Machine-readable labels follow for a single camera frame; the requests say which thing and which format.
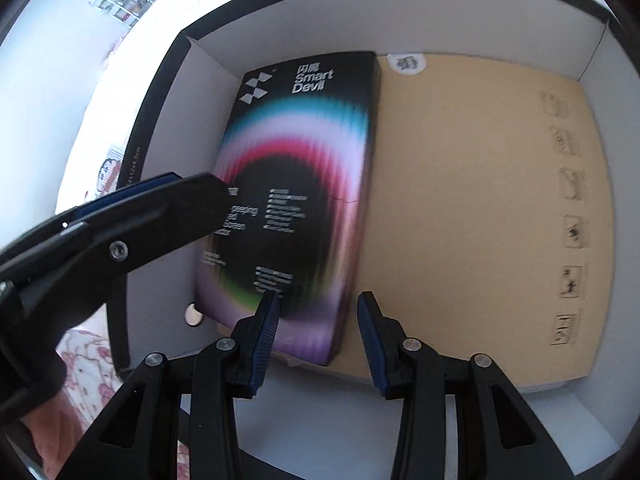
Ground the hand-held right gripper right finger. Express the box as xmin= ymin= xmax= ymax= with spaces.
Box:
xmin=356 ymin=291 xmax=591 ymax=480

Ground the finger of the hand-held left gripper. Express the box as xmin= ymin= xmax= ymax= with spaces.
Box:
xmin=0 ymin=172 xmax=227 ymax=286
xmin=72 ymin=171 xmax=185 ymax=223

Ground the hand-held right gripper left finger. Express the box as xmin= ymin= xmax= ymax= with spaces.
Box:
xmin=55 ymin=290 xmax=281 ymax=480

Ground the black rainbow printed box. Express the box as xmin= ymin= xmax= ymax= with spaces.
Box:
xmin=195 ymin=51 xmax=383 ymax=367

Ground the black shoe box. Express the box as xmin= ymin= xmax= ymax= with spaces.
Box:
xmin=109 ymin=0 xmax=632 ymax=478

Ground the person's left hand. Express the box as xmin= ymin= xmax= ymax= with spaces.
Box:
xmin=20 ymin=392 xmax=86 ymax=466

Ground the brown cardboard sheet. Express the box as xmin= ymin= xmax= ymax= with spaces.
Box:
xmin=280 ymin=55 xmax=617 ymax=388

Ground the round white sticker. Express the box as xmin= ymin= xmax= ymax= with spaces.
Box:
xmin=387 ymin=52 xmax=426 ymax=75

